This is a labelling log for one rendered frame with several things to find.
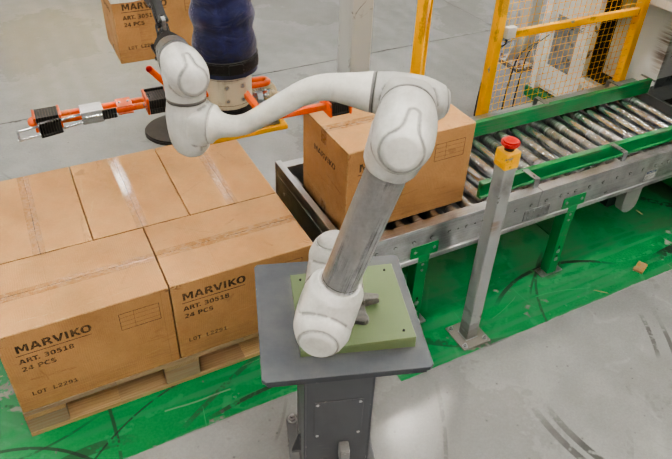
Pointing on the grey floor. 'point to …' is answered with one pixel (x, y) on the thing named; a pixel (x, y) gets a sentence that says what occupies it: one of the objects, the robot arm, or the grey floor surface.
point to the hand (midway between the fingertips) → (153, 23)
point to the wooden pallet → (140, 385)
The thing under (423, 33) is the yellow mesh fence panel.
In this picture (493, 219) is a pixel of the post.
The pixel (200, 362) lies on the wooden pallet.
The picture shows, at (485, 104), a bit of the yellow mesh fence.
